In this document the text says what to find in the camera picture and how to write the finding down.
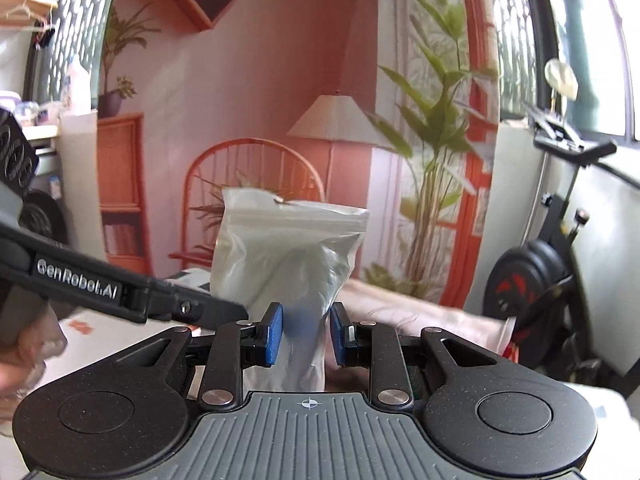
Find white plastic bottle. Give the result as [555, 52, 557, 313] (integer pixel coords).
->
[62, 60, 92, 112]

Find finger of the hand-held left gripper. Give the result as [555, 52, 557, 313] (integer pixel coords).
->
[125, 276, 251, 328]

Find dark framed window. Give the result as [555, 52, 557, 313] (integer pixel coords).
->
[487, 0, 640, 144]

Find white plastic bag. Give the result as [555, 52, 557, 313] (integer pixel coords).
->
[544, 57, 579, 99]

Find silver foil pouch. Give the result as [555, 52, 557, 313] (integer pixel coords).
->
[209, 187, 370, 394]

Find lattice window grille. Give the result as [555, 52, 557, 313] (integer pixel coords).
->
[27, 0, 124, 111]

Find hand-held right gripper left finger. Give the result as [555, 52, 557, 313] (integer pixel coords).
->
[127, 301, 285, 408]

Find printed wall poster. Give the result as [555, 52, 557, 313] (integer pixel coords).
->
[97, 0, 501, 307]

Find wooden shelf board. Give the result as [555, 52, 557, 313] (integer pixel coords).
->
[0, 0, 59, 28]

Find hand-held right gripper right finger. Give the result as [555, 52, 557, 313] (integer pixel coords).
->
[331, 301, 501, 407]

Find person's left hand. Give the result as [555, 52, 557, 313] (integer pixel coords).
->
[0, 305, 68, 411]

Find black exercise bike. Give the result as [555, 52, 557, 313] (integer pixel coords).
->
[482, 100, 627, 392]

